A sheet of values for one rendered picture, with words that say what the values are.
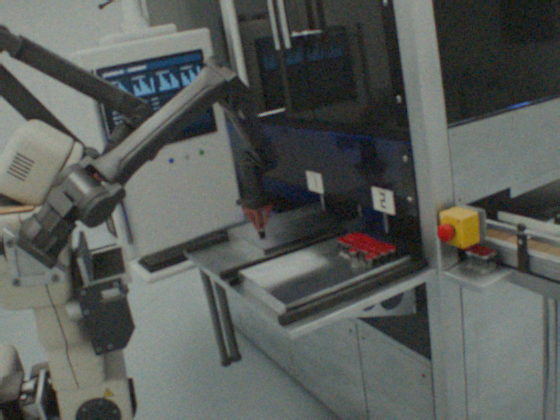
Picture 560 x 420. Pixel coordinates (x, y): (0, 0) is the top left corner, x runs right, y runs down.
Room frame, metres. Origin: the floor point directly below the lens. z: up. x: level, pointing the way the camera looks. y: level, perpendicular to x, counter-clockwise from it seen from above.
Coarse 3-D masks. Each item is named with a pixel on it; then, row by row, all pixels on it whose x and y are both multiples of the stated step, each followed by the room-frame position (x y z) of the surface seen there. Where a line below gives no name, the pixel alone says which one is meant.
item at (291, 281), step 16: (336, 240) 1.45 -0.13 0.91; (288, 256) 1.39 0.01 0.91; (304, 256) 1.41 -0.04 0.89; (320, 256) 1.42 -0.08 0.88; (336, 256) 1.40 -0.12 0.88; (240, 272) 1.33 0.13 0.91; (256, 272) 1.35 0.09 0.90; (272, 272) 1.37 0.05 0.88; (288, 272) 1.35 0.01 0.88; (304, 272) 1.34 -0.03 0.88; (320, 272) 1.32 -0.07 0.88; (336, 272) 1.30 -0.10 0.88; (352, 272) 1.28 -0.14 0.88; (368, 272) 1.19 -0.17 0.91; (384, 272) 1.21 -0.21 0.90; (256, 288) 1.24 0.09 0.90; (272, 288) 1.27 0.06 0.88; (288, 288) 1.26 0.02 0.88; (304, 288) 1.24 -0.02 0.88; (320, 288) 1.22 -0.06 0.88; (336, 288) 1.15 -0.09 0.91; (272, 304) 1.16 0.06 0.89; (288, 304) 1.10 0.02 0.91; (304, 304) 1.12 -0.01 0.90
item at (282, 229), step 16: (304, 208) 1.80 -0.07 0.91; (320, 208) 1.83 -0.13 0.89; (272, 224) 1.75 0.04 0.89; (288, 224) 1.74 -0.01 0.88; (304, 224) 1.72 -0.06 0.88; (320, 224) 1.69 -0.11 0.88; (336, 224) 1.66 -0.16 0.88; (352, 224) 1.58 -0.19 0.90; (240, 240) 1.60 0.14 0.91; (256, 240) 1.64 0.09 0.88; (272, 240) 1.62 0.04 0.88; (288, 240) 1.59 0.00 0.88; (304, 240) 1.51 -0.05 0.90
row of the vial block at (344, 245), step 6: (342, 240) 1.39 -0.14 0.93; (348, 240) 1.38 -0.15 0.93; (342, 246) 1.39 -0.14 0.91; (348, 246) 1.36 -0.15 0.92; (354, 246) 1.34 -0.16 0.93; (360, 246) 1.33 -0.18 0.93; (342, 252) 1.40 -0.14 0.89; (348, 252) 1.36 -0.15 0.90; (360, 252) 1.32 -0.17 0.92; (366, 252) 1.29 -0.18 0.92; (372, 252) 1.27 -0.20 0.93; (378, 252) 1.27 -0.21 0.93; (360, 258) 1.31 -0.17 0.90; (378, 258) 1.25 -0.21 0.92; (360, 264) 1.32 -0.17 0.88; (378, 264) 1.25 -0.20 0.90
